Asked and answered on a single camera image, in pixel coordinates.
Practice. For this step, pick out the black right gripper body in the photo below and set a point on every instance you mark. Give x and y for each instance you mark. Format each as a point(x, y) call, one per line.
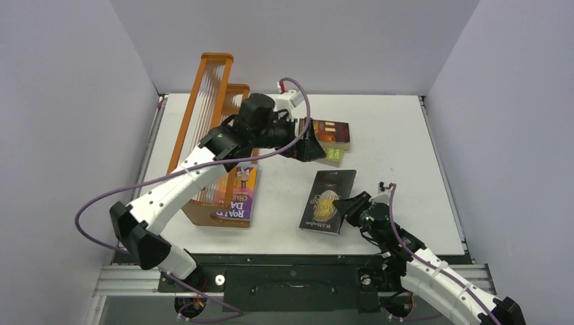
point(355, 204)

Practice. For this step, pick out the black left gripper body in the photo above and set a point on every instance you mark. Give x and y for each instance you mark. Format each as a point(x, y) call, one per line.
point(278, 135)

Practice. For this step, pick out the dark Moon and Sixpence book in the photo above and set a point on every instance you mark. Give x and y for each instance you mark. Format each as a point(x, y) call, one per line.
point(320, 215)

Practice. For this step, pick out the light blue hardcover book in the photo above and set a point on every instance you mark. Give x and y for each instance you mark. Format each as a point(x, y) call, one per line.
point(248, 165)

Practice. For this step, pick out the orange wooden file rack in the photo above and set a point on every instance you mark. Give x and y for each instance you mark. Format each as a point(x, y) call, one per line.
point(212, 99)

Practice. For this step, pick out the colourful Roald Dahl paperback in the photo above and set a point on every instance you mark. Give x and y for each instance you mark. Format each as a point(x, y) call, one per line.
point(242, 199)

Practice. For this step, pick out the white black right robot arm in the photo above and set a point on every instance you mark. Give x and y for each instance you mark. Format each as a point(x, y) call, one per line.
point(422, 272)

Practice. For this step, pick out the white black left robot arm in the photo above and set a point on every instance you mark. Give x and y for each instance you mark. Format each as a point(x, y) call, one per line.
point(138, 225)

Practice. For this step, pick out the brown cover paperback book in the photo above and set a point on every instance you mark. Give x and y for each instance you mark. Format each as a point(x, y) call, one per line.
point(333, 134)

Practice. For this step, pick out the green cover paperback book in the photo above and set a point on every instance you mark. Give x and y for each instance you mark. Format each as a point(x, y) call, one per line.
point(334, 157)

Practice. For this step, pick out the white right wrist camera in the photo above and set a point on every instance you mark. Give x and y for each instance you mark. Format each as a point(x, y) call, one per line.
point(385, 191)

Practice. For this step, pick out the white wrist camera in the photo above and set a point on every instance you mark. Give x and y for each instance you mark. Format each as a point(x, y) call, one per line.
point(288, 100)
point(385, 191)

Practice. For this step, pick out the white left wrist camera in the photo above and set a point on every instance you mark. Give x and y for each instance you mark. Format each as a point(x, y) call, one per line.
point(288, 100)

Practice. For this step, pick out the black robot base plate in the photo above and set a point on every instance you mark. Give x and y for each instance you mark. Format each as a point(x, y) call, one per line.
point(319, 282)

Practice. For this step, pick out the aluminium rail frame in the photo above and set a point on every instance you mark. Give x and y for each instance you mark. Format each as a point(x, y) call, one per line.
point(131, 281)

